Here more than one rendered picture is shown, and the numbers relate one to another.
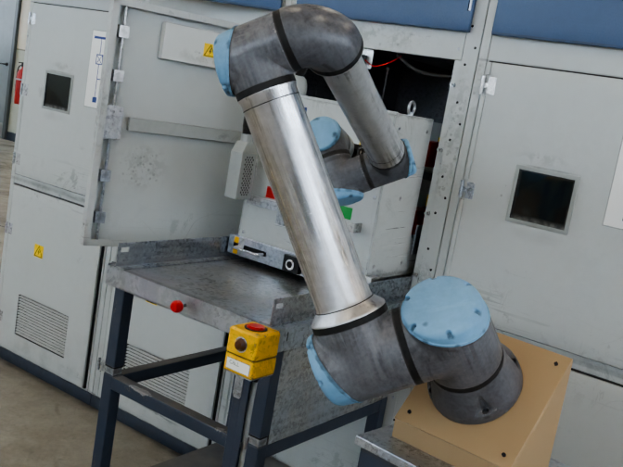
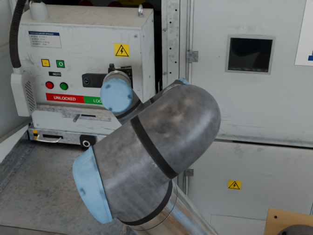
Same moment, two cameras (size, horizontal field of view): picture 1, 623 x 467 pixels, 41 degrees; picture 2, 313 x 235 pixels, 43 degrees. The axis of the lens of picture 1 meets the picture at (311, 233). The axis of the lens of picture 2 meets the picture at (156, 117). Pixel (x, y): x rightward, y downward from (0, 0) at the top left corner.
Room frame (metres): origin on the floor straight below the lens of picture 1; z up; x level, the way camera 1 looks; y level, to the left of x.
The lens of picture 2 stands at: (1.09, 0.30, 1.88)
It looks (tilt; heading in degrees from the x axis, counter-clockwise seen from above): 33 degrees down; 337
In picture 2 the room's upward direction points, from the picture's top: 1 degrees counter-clockwise
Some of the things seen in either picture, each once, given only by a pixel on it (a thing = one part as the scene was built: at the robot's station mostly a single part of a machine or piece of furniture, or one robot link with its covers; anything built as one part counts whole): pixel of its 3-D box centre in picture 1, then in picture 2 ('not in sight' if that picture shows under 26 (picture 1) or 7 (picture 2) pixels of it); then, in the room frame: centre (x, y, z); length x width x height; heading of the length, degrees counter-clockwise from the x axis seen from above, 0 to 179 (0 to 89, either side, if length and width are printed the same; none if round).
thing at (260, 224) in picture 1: (311, 181); (81, 86); (2.46, 0.03, 1.15); 0.48 x 0.01 x 0.48; 56
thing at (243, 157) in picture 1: (242, 170); (23, 92); (2.52, 0.24, 1.14); 0.08 x 0.05 x 0.17; 146
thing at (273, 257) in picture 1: (299, 263); (90, 136); (2.47, 0.02, 0.90); 0.54 x 0.05 x 0.06; 56
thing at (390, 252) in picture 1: (357, 181); (101, 57); (2.67, -0.12, 1.15); 0.51 x 0.50 x 0.48; 146
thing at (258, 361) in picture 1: (251, 350); not in sight; (1.71, 0.08, 0.85); 0.08 x 0.08 x 0.10; 56
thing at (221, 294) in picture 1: (267, 291); (81, 171); (2.36, 0.10, 0.82); 0.68 x 0.62 x 0.06; 146
